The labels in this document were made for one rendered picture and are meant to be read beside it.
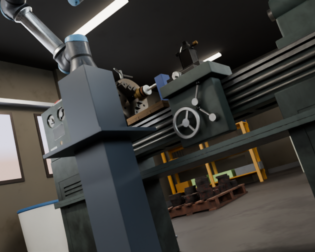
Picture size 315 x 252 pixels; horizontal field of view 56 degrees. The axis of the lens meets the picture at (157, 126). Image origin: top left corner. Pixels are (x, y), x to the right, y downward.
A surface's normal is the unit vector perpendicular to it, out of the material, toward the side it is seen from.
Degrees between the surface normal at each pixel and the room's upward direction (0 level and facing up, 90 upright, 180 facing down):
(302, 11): 90
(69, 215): 90
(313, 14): 90
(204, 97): 90
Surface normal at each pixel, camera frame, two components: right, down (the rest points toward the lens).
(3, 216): 0.79, -0.35
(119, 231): -0.55, -0.01
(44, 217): 0.43, -0.25
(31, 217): -0.06, -0.13
